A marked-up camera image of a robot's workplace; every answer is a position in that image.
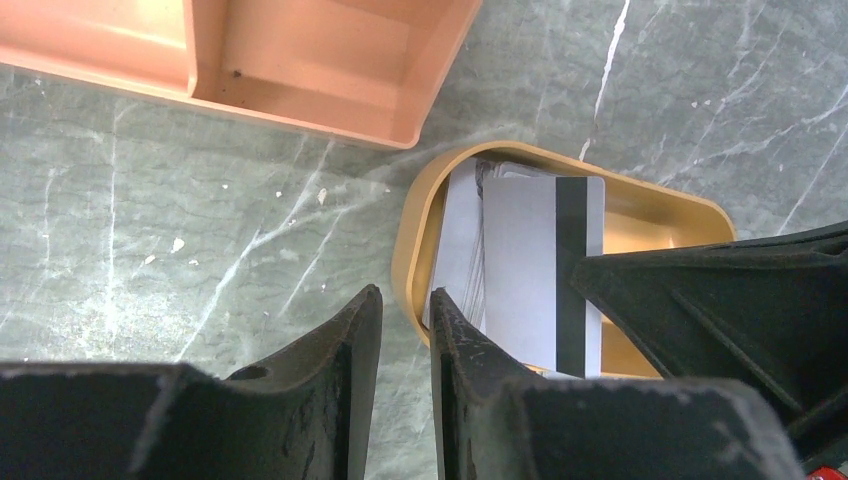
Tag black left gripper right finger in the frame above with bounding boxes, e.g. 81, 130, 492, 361
430, 289, 804, 479

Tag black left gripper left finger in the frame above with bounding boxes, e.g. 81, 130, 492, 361
1, 285, 383, 479

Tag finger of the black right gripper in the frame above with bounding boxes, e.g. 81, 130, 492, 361
570, 222, 847, 458

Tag yellow oval tray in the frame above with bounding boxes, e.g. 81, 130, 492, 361
391, 141, 736, 378

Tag credit cards stack in tray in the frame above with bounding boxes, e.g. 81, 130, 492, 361
428, 157, 551, 331

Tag orange plastic file organizer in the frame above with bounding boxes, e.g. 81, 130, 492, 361
1, 1, 480, 149

